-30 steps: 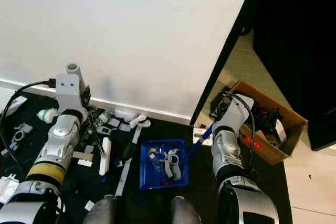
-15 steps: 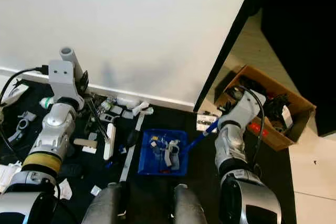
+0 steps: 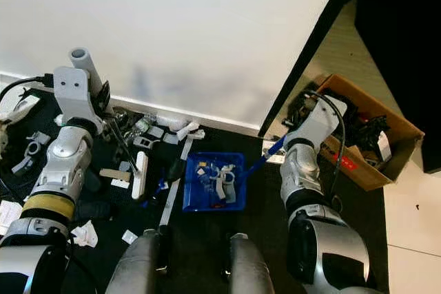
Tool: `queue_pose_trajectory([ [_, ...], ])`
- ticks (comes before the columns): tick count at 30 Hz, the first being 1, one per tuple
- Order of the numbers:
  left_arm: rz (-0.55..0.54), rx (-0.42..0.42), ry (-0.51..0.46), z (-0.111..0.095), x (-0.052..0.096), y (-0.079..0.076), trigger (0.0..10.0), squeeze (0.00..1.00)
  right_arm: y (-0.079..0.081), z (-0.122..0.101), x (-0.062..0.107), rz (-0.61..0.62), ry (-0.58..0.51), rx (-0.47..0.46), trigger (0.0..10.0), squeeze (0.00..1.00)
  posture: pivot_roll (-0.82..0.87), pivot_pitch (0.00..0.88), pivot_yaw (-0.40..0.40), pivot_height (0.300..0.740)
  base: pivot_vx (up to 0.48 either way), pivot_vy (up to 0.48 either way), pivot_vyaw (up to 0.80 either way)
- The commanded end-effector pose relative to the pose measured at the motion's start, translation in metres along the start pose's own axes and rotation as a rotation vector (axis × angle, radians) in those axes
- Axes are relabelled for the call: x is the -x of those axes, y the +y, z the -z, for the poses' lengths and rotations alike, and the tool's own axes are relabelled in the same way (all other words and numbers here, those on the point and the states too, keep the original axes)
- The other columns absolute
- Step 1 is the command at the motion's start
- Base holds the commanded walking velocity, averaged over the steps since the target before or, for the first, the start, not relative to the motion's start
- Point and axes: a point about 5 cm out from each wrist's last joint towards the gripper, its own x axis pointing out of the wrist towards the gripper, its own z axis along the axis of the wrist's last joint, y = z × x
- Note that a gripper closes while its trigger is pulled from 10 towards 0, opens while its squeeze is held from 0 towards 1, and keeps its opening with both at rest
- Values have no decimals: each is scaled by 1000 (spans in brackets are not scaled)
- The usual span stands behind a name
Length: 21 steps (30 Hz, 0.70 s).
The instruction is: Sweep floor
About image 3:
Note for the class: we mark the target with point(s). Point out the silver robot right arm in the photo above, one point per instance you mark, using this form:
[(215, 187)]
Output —
[(303, 170)]

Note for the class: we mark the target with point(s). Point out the blue plastic dustpan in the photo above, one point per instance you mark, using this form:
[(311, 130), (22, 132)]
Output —
[(194, 197)]

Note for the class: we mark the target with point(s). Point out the grey plastic clip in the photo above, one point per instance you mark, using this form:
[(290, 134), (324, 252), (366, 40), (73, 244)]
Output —
[(226, 184)]

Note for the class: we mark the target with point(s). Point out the small white crumpled tissue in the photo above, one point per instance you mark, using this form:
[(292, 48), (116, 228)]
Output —
[(84, 234)]

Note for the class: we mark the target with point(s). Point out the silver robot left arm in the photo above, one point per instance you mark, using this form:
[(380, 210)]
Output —
[(69, 160)]

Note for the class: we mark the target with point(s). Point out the brown cardboard strip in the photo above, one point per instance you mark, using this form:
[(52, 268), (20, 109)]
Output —
[(114, 175)]

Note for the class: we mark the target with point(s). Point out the white printed wrapper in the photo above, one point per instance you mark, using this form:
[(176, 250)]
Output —
[(27, 109)]

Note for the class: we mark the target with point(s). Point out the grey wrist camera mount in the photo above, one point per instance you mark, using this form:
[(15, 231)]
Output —
[(74, 94), (317, 120)]

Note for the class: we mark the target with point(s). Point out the black floor mat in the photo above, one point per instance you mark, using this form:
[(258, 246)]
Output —
[(193, 246)]

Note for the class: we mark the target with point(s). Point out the grey robot left leg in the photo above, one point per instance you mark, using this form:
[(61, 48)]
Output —
[(141, 266)]

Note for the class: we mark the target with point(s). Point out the grey robot leg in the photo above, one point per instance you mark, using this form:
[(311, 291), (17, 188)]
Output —
[(251, 270), (141, 266)]

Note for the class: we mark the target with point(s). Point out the white printed carton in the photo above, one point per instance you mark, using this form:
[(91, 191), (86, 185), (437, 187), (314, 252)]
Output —
[(269, 149)]

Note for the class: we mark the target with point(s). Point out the small white tag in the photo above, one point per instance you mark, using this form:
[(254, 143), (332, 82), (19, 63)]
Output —
[(129, 237)]

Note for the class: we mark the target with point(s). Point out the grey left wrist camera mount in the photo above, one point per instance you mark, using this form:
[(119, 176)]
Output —
[(74, 94)]

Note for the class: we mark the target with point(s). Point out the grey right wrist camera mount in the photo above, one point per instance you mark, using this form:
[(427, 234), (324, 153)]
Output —
[(317, 120)]

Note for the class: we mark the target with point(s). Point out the clear plastic bottle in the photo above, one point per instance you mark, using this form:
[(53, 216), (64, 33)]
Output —
[(139, 125)]

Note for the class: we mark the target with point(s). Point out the grey robot right leg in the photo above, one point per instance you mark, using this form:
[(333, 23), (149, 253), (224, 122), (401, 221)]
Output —
[(251, 270)]

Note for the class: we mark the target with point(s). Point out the open cardboard box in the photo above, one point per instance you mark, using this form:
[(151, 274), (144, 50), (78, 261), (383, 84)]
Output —
[(372, 170)]

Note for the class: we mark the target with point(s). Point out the white paper box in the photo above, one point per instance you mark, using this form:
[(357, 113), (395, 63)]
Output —
[(10, 215)]

